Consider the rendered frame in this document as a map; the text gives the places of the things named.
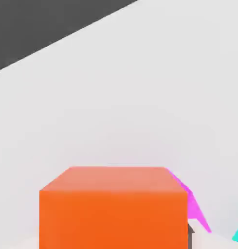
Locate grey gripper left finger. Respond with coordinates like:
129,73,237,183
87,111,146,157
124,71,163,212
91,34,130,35
7,238,40,249

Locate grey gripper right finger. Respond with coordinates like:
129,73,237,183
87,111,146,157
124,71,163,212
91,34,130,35
187,219,238,249

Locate small orange cube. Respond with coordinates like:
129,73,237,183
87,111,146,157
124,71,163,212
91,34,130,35
38,166,189,249

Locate small magenta cube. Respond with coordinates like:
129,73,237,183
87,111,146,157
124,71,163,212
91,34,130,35
165,167,212,233

